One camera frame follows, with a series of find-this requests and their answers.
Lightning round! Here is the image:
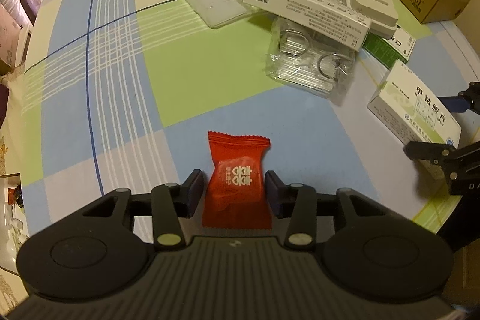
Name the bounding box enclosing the green white spray box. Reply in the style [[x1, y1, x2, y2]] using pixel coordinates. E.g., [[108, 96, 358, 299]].
[[363, 25, 416, 69]]

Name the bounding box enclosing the white power adapter plug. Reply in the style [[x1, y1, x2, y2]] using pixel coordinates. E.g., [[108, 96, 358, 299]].
[[345, 0, 399, 39]]

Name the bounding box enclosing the bag of metal rings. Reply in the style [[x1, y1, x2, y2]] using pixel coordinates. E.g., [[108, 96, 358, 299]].
[[265, 17, 356, 105]]

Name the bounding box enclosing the checkered tablecloth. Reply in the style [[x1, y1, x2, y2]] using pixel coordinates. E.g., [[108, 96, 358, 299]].
[[21, 0, 458, 233]]

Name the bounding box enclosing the red candy packet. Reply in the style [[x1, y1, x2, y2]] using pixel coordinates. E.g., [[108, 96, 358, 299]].
[[202, 131, 272, 230]]

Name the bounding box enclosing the clear plastic tray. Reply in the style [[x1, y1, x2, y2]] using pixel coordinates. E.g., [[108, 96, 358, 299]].
[[185, 0, 258, 28]]

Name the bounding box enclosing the white medicine box blue text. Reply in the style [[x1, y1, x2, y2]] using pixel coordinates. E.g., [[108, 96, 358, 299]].
[[368, 60, 461, 148]]

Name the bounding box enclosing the white long medicine box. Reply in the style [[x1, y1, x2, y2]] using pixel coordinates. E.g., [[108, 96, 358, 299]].
[[242, 0, 371, 52]]

